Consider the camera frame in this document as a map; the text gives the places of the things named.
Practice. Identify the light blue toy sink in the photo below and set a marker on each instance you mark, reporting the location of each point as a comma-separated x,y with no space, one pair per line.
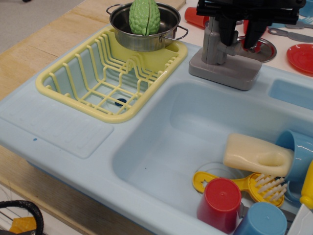
86,170

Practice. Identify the blue cup lying sideways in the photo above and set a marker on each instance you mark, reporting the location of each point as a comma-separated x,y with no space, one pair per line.
302,147

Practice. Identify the yellow dish brush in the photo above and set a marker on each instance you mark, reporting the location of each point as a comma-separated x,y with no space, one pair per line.
260,187

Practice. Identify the steel pot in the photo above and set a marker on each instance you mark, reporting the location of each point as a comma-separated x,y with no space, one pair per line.
169,30

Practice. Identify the blue cup front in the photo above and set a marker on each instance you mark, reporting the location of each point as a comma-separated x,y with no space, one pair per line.
262,219

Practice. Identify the red cup behind faucet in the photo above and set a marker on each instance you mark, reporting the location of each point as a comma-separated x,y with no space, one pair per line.
192,17

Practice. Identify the steel pot lid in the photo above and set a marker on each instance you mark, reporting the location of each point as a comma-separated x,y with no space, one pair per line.
263,51

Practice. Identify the red cup in sink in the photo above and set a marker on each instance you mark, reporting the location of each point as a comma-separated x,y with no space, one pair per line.
220,205

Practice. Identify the grey toy knife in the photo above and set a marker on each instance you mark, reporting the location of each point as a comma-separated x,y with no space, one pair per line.
291,35

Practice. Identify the white object corner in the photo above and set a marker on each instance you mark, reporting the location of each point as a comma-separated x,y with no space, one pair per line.
303,222

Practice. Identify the blue cup on table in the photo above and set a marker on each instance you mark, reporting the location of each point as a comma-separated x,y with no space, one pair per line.
307,10

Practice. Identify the yellow toy bottle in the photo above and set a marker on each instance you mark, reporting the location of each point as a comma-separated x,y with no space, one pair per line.
307,189

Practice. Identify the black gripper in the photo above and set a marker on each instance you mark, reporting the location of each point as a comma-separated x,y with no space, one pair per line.
255,13

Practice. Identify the yellow dish rack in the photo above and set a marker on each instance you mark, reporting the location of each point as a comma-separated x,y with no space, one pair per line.
107,81

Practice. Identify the cream toy bottle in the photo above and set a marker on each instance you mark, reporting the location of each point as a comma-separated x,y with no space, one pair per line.
252,154

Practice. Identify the red plate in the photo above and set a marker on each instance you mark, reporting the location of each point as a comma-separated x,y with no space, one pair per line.
300,57

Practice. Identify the grey toy spatula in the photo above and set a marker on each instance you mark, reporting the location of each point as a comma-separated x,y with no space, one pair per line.
300,25

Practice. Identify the orange object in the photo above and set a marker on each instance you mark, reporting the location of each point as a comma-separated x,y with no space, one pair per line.
23,224

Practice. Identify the green toy vegetable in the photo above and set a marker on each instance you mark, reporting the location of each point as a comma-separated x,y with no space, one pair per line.
144,17

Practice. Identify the red cup on table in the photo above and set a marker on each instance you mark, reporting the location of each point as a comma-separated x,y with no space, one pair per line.
256,29

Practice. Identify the grey toy faucet with lever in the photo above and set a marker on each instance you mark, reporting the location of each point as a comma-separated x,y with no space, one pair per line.
222,64

